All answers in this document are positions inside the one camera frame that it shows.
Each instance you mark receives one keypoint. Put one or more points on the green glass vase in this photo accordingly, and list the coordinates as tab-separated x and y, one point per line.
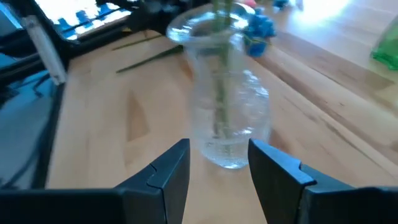
388	53

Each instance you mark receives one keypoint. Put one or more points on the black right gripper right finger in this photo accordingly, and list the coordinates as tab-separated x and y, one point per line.
295	199

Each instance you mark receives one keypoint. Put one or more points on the blue artificial flower bunch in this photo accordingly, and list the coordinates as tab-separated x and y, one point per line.
259	29
280	3

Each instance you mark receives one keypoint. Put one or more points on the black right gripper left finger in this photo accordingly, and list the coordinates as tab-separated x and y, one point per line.
140	205

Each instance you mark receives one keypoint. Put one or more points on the white metal hinge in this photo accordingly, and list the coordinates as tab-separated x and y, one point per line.
46	53

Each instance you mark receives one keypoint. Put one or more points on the clear glass vase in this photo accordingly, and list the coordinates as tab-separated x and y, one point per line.
245	118

